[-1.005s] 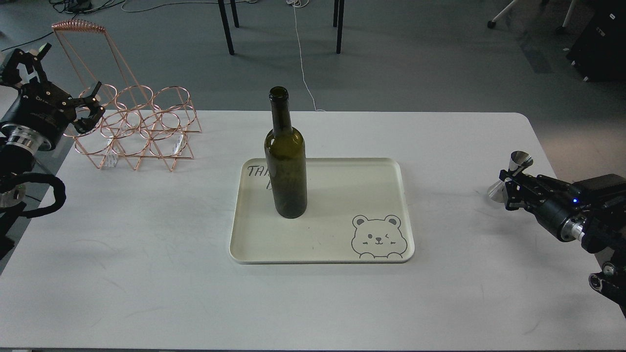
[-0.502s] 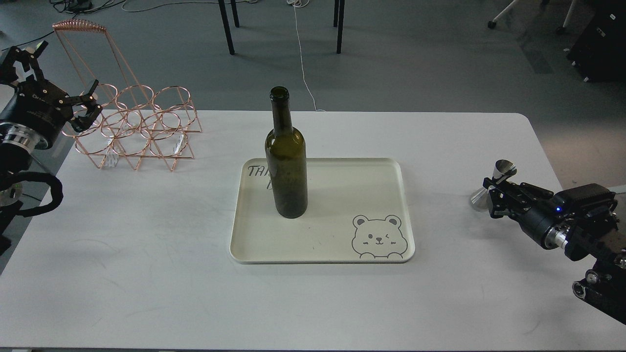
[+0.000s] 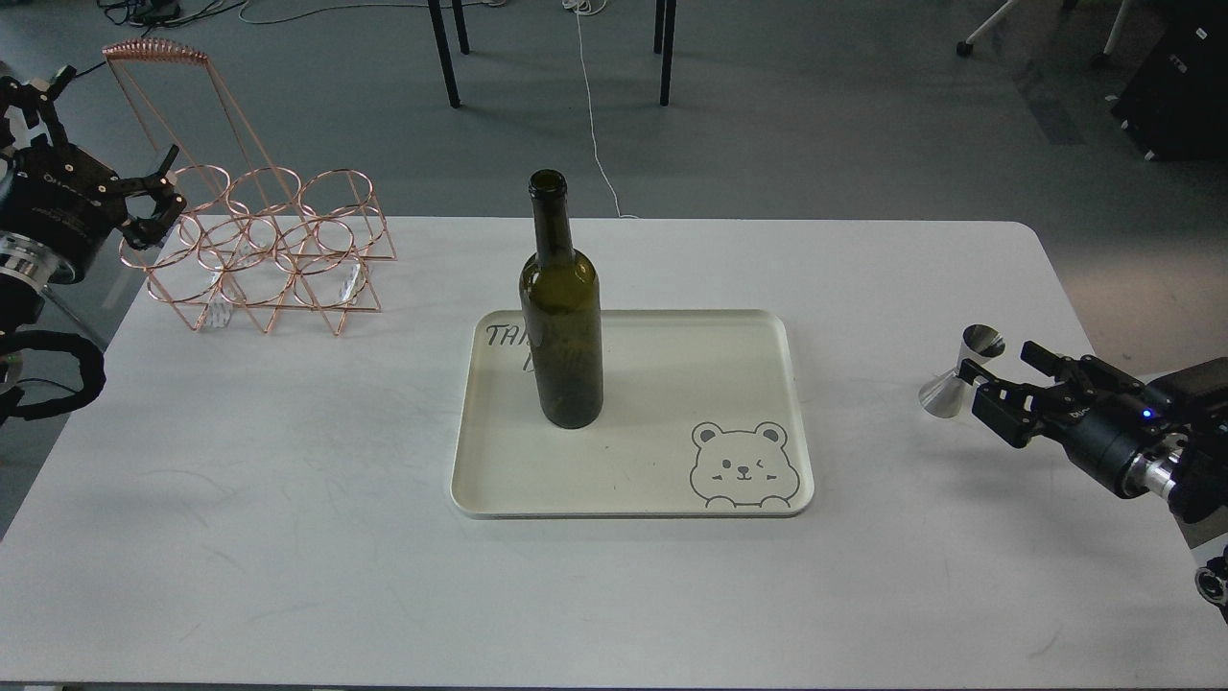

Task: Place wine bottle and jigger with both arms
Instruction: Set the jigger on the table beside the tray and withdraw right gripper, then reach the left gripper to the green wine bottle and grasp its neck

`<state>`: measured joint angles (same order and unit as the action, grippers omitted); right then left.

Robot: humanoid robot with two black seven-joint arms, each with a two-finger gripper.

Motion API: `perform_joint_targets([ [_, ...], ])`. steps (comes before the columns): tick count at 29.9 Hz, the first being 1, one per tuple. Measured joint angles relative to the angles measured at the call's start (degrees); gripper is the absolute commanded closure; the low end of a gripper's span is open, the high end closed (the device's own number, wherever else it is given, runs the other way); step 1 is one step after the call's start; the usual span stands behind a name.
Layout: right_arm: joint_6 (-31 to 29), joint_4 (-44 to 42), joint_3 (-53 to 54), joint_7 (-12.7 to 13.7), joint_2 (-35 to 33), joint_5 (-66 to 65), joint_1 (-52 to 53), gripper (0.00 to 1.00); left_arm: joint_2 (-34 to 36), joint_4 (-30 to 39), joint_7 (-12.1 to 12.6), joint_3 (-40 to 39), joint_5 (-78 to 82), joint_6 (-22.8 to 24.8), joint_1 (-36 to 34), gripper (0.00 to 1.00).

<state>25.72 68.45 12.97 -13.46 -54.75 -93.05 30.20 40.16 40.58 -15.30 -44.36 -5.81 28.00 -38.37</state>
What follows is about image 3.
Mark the copper wire wine rack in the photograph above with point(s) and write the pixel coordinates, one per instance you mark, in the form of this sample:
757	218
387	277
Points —
256	239

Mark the black rolling cabinet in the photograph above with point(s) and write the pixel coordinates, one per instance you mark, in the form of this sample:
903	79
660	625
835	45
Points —
1175	105

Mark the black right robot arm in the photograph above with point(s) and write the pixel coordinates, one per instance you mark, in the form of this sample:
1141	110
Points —
1193	485

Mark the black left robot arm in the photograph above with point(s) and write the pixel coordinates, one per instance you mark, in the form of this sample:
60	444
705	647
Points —
26	269

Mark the steel double jigger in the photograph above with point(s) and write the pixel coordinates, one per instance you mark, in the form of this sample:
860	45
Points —
947	396

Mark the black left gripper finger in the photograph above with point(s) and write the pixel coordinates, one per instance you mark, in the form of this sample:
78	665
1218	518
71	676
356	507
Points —
147	232
37	103

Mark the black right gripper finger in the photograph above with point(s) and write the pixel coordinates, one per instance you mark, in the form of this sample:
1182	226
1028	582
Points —
1015	412
1084	373

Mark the dark green wine bottle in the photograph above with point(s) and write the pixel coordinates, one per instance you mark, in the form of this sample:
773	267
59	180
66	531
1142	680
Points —
560	297

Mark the cream bear serving tray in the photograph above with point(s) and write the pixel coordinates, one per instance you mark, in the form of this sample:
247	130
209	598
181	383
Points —
700	419

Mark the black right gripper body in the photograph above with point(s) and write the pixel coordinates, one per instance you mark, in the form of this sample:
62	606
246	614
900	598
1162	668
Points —
1118	438

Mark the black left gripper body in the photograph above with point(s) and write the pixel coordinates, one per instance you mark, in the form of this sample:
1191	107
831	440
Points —
51	196

